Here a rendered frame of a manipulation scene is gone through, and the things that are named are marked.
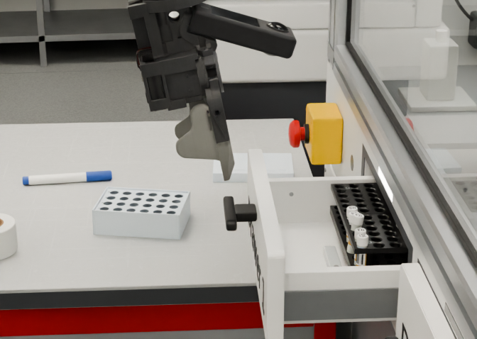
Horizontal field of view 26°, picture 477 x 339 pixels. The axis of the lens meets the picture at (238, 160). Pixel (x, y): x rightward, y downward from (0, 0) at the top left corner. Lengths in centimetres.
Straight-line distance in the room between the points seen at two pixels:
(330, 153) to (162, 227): 26
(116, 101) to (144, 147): 263
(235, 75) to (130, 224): 59
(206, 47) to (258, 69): 86
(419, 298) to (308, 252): 30
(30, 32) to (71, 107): 71
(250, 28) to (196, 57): 6
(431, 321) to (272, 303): 20
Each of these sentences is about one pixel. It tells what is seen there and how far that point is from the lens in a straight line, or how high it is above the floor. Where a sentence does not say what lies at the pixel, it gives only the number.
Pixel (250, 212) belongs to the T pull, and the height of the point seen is 91.
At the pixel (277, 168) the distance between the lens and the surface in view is 163.
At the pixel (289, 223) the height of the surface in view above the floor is 84.
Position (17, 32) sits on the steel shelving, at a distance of 495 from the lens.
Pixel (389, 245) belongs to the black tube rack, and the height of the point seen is 90.
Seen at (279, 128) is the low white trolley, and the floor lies 76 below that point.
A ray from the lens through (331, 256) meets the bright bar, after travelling 121.
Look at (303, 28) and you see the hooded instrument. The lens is 194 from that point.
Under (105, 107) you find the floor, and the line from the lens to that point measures 432.
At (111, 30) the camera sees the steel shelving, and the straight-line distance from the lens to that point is 492.
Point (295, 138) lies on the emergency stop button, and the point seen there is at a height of 88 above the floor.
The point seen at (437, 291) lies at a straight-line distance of 97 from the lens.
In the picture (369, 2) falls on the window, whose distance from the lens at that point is 136.
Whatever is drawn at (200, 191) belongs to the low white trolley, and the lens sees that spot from 159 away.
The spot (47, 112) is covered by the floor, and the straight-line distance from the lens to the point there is 430.
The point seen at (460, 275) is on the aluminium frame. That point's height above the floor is 99.
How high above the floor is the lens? 140
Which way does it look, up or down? 22 degrees down
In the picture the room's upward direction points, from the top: straight up
